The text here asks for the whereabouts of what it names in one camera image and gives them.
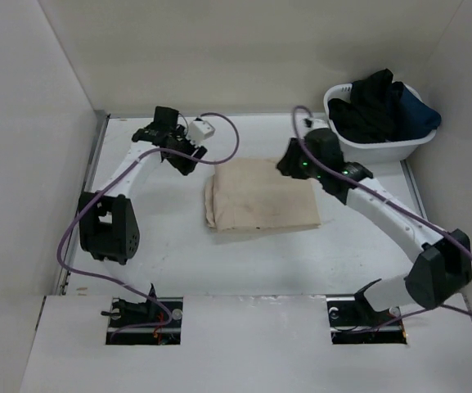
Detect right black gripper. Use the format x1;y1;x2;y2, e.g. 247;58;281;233
273;138;323;181

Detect beige trousers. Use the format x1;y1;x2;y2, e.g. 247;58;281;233
205;158;321;233

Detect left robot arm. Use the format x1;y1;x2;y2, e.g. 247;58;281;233
79;106;215;271

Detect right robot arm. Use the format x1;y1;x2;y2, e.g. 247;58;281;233
276;128;472;324

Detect black garment in basket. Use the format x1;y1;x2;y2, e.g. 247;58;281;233
328;69;396;144

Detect white laundry basket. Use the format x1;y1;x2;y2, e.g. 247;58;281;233
323;83;438;165

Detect dark blue garment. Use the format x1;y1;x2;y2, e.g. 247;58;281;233
392;82;442;141

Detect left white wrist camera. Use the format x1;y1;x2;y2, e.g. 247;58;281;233
186;118;215;147

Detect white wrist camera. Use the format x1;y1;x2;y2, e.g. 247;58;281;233
303;118;330;130
186;118;215;147

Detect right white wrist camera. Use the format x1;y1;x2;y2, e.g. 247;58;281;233
303;118;330;130

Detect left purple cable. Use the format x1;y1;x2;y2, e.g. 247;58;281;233
57;112;240;341

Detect purple cable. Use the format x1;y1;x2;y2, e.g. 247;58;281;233
292;106;472;333
57;112;240;341

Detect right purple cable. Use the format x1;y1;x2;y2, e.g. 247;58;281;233
292;106;472;333

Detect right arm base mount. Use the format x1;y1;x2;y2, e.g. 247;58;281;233
326;296;407;345

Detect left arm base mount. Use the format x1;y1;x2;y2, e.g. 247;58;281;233
101;298;184;346

